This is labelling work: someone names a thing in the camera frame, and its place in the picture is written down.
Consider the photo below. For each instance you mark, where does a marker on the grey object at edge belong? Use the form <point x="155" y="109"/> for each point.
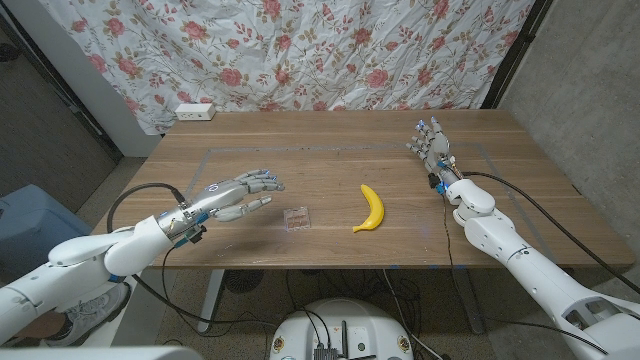
<point x="515" y="55"/>

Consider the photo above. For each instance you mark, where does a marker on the white robot torso base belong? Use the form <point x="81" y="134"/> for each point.
<point x="345" y="320"/>

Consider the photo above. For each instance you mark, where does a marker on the white power strip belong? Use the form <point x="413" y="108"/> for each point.
<point x="194" y="112"/>

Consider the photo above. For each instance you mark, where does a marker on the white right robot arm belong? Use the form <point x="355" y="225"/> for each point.
<point x="530" y="270"/>

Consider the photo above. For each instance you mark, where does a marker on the person's bare leg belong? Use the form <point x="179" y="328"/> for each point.
<point x="37" y="331"/>

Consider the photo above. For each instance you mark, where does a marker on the blue plastic bin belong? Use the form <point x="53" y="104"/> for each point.
<point x="35" y="220"/>

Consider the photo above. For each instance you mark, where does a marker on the clear eyeshadow palette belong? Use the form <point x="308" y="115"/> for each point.
<point x="297" y="219"/>

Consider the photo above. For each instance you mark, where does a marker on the yellow toy banana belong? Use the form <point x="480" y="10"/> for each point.
<point x="375" y="210"/>

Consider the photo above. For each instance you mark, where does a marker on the black round fan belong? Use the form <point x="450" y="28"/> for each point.
<point x="243" y="281"/>

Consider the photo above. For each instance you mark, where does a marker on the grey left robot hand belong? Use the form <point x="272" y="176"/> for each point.
<point x="225" y="195"/>

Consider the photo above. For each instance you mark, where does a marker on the floral backdrop cloth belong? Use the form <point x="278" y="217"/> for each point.
<point x="300" y="55"/>

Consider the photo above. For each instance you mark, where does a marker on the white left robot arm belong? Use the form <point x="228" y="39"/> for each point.
<point x="85" y="265"/>

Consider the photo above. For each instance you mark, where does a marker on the grey sneaker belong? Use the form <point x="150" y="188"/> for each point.
<point x="92" y="315"/>

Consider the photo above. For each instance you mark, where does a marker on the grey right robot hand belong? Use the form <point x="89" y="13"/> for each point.
<point x="436" y="147"/>

